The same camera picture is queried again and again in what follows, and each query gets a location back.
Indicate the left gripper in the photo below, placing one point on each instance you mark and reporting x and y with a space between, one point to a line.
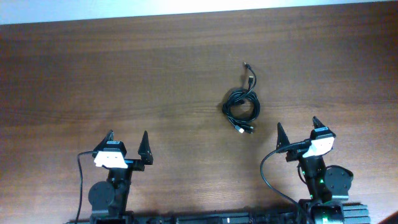
145 155

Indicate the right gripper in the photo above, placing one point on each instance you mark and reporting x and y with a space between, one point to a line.
295 153

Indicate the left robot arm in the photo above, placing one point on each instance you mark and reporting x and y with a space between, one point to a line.
108 199

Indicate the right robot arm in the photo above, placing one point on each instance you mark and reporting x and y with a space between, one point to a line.
328 186

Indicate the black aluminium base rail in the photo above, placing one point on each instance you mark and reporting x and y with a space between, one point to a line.
347 214

